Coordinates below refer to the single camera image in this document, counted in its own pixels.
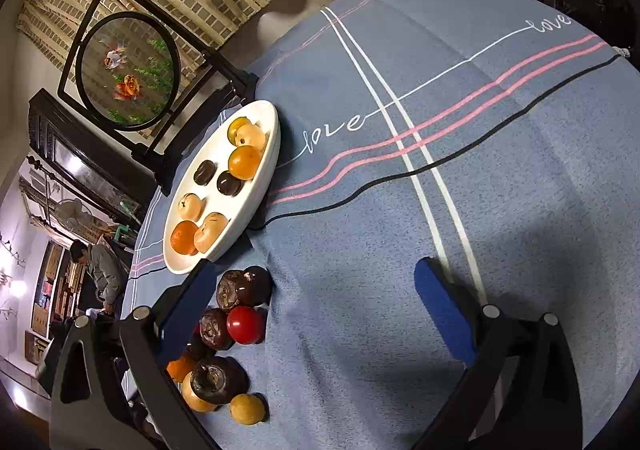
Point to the round embroidered screen black stand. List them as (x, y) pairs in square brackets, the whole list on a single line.
[(130, 70)]

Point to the white standing fan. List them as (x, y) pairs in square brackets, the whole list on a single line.
[(70, 212)]

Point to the yellow orange tomato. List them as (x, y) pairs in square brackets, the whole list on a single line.
[(245, 162)]

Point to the beige striped fruit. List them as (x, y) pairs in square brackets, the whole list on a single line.
[(191, 205)]

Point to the dark wood framed mirror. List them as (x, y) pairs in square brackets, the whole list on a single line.
[(75, 150)]

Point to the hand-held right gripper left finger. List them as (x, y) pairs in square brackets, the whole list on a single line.
[(182, 315)]

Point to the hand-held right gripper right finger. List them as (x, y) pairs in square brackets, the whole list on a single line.
[(445, 315)]

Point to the cream round fruit with holes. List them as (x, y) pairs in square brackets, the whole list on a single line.
[(251, 137)]

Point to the dark purple plum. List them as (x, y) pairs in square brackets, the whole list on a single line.
[(230, 182), (200, 352), (260, 282)]

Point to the tan round fruit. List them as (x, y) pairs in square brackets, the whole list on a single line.
[(192, 397)]

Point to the shelf with boxes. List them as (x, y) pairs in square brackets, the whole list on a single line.
[(50, 290)]

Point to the orange mandarin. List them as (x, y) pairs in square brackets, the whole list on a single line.
[(180, 367), (182, 237)]

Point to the blue striped tablecloth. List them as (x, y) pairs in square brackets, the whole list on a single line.
[(400, 230)]

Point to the small yellow longan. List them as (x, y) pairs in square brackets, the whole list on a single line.
[(247, 408)]

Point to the red tomato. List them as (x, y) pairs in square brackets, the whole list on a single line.
[(245, 325)]

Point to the green yellow tomato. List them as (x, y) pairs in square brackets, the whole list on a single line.
[(236, 126)]

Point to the white oval plate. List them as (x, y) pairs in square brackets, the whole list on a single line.
[(207, 140)]

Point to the pale orange persimmon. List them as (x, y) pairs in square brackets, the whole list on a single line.
[(210, 232)]

